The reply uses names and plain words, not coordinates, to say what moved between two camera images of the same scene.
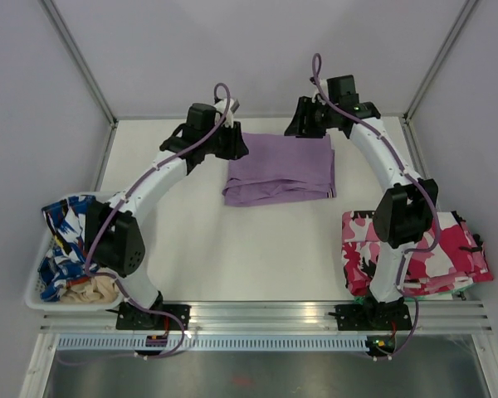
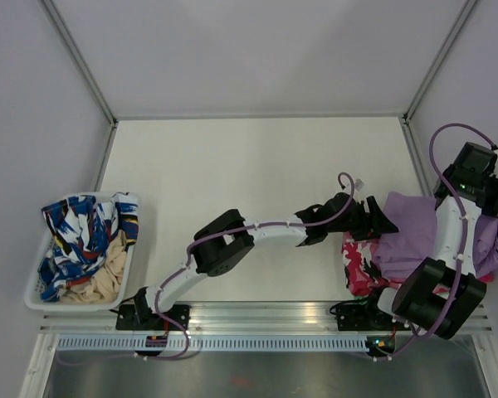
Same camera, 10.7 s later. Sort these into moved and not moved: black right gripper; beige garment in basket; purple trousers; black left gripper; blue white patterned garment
Moved: purple trousers; black right gripper; black left gripper
Not moved: blue white patterned garment; beige garment in basket
